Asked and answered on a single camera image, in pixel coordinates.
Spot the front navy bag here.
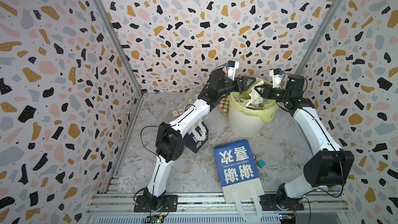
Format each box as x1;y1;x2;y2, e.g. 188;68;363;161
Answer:
183;121;209;153

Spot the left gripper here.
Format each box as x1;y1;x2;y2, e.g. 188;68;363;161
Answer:
217;78;257;99

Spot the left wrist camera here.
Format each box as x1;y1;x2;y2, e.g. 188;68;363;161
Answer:
226;60;239;80

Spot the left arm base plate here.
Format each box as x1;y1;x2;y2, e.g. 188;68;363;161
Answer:
134;195;178;213

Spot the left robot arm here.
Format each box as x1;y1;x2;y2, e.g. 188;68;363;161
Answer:
134;67;256;213

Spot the white trash bin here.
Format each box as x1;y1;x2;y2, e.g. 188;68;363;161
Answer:
228;106;268;138

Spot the playing card deck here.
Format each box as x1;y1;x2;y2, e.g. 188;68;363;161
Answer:
172;108;186;118

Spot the wooden chess board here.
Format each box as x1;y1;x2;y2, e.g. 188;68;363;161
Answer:
217;96;230;116

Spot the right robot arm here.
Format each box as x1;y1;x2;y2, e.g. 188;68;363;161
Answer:
254;75;354;210

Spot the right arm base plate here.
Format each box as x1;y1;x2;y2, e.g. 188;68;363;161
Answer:
260;194;304;211

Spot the yellow-green bin liner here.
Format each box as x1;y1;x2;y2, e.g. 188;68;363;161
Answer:
228;78;279;122

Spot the small teal block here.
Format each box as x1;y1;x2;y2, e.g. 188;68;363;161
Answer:
257;160;265;168

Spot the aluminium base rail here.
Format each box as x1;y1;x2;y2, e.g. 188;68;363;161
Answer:
85;193;353;224

